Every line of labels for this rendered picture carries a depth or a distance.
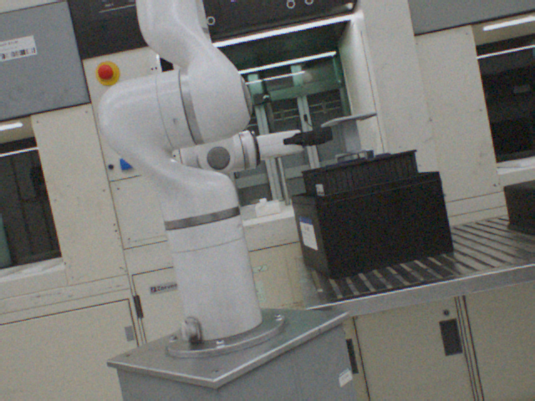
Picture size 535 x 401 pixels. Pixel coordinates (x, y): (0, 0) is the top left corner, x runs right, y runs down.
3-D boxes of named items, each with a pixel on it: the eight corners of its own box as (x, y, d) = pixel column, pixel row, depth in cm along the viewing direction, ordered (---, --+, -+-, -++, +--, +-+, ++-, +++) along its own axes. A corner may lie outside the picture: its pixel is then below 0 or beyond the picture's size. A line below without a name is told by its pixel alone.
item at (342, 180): (317, 257, 145) (292, 132, 144) (394, 240, 148) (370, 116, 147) (344, 271, 121) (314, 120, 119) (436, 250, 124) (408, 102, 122)
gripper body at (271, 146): (251, 167, 135) (298, 158, 137) (257, 164, 125) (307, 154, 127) (244, 135, 135) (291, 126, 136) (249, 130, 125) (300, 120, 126)
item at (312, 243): (303, 263, 146) (288, 195, 145) (406, 239, 150) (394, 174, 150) (330, 280, 119) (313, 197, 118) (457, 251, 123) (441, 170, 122)
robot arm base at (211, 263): (218, 363, 80) (191, 230, 79) (144, 352, 94) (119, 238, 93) (309, 318, 93) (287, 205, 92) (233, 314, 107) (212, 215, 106)
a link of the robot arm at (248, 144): (242, 170, 134) (255, 168, 135) (247, 169, 125) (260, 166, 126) (235, 134, 134) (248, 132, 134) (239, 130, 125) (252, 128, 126)
